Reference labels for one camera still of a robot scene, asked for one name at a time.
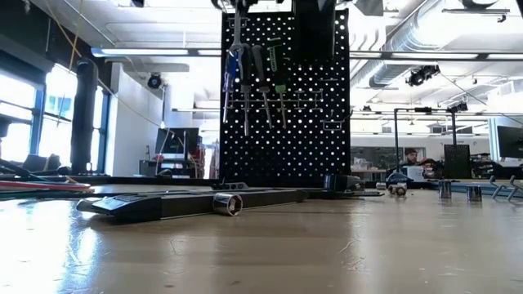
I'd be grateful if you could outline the silver combination wrench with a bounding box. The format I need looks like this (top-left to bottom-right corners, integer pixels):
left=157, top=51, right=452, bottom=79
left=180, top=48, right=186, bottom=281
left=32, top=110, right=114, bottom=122
left=228, top=7, right=245, bottom=57

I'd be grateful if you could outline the dark grey handled screwdriver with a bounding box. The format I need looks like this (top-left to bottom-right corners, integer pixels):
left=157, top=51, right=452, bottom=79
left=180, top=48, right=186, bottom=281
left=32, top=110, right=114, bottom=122
left=239, top=42, right=253, bottom=137

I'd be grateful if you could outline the blue handled screwdriver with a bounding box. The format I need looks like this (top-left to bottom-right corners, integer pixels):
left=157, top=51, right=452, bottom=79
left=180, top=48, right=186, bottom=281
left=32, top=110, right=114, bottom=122
left=222, top=49, right=239, bottom=124

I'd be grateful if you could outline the green black Craftsman screwdriver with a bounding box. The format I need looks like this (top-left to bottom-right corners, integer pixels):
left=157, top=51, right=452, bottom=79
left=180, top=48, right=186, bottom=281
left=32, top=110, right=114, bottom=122
left=266, top=36, right=288, bottom=130

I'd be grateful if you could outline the large chrome socket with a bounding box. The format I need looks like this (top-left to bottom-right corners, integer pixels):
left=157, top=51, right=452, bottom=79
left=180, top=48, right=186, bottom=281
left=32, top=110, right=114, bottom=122
left=211, top=192, right=244, bottom=217

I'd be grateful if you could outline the black tool case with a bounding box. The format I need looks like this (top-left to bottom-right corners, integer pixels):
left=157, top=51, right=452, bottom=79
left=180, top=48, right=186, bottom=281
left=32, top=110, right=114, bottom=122
left=75, top=189, right=308, bottom=224

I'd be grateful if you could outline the silver double prong peg hook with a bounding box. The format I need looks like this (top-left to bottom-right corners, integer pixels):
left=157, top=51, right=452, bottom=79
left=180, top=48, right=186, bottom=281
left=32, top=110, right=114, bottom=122
left=488, top=174, right=523, bottom=202

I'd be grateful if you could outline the black pegboard bin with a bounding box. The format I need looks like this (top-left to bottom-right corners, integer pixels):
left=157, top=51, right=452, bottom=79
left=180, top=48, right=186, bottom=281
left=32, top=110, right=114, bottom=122
left=292, top=0, right=338, bottom=62

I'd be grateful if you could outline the fluorescent light fixture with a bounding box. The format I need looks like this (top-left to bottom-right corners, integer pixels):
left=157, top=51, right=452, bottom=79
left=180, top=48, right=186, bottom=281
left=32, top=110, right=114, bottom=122
left=90, top=47, right=221, bottom=58
left=350, top=51, right=523, bottom=62

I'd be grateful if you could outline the black computer monitor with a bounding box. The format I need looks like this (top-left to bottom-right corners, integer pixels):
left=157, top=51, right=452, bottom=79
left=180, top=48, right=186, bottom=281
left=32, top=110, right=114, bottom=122
left=496, top=125, right=523, bottom=159
left=154, top=127, right=200, bottom=156

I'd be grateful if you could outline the black metal pegboard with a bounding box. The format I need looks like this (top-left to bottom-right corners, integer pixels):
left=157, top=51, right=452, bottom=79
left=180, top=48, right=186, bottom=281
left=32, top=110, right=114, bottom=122
left=219, top=8, right=352, bottom=189

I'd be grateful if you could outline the black padded column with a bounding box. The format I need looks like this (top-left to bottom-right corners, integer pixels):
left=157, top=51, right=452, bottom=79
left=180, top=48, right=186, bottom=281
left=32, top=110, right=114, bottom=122
left=70, top=58, right=100, bottom=176

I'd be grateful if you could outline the person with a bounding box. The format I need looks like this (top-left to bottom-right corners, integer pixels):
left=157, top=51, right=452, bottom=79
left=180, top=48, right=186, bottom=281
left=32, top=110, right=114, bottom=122
left=402, top=147, right=422, bottom=167

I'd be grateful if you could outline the white box device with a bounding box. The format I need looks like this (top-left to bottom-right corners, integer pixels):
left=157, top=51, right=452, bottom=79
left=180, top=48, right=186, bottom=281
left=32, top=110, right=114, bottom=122
left=404, top=165, right=426, bottom=182

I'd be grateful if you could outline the black mesh computer case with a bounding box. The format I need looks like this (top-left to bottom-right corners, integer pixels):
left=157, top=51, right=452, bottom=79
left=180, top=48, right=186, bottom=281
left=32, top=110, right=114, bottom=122
left=444, top=144, right=472, bottom=180

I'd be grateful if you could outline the blue metal beam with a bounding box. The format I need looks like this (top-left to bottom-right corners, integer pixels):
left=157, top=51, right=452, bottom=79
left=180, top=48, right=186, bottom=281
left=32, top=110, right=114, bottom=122
left=427, top=180, right=523, bottom=198

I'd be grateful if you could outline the round black ceiling camera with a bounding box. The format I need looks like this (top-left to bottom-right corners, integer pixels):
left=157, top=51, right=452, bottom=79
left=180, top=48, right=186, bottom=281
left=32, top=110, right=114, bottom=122
left=146, top=72, right=164, bottom=91

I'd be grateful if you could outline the wire screwdriver holder rack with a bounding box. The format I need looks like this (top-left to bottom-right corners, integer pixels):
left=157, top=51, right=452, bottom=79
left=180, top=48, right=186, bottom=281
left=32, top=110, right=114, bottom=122
left=223, top=88, right=324, bottom=110

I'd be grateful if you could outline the small wire peg hook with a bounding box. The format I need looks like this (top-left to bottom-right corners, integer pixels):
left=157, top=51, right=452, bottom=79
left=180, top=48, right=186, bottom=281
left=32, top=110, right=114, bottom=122
left=321, top=109, right=342, bottom=131

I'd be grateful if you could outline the black ceiling mounted camera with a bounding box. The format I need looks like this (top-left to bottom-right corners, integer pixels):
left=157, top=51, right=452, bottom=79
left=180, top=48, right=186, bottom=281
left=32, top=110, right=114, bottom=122
left=405, top=64, right=442, bottom=87

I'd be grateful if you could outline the black aluminium frame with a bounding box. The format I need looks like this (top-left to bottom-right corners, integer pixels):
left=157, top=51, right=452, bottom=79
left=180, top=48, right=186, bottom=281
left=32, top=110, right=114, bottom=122
left=0, top=174, right=221, bottom=187

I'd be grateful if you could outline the black camera on pole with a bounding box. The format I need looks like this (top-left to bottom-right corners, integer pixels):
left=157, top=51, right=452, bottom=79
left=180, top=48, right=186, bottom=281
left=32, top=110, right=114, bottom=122
left=446, top=100, right=470, bottom=146

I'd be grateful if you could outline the red cable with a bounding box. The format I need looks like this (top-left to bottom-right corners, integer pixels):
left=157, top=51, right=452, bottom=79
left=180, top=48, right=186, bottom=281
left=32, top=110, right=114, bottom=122
left=0, top=181, right=93, bottom=193

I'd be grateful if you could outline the green cable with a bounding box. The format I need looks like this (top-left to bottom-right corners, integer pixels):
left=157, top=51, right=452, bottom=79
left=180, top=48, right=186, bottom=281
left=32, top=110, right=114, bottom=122
left=0, top=189, right=96, bottom=200

